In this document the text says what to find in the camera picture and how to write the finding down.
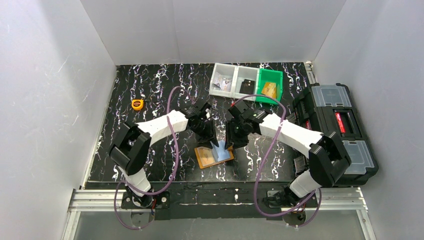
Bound green plastic bin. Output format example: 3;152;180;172
256;68;284;105

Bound left grey plastic bin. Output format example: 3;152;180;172
209;63;238;98

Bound aluminium frame rail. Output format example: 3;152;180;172
62;185;376;240

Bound middle grey plastic bin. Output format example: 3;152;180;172
232;66;260;99

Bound black plastic toolbox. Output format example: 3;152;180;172
286;83;379;187

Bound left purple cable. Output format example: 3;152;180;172
113;86;193;231

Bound black credit card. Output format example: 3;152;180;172
241;79;257;94

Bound gold card in holder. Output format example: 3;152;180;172
197;147;215;167

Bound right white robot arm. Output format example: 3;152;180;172
225;100;352;199

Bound black card in bin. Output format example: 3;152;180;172
239;81;254;95

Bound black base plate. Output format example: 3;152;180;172
120;182;318;221

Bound photo cards in bin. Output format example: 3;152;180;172
213;75;232;92

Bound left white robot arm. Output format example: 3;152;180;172
108;101;219;197

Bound yellow tape measure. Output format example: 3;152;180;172
131;99;145;111

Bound grey plastic bin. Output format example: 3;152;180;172
209;63;238;98
232;66;260;99

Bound gold credit card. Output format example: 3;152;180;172
261;82;276;98

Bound orange leather card holder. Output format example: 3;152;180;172
194;145;235;169

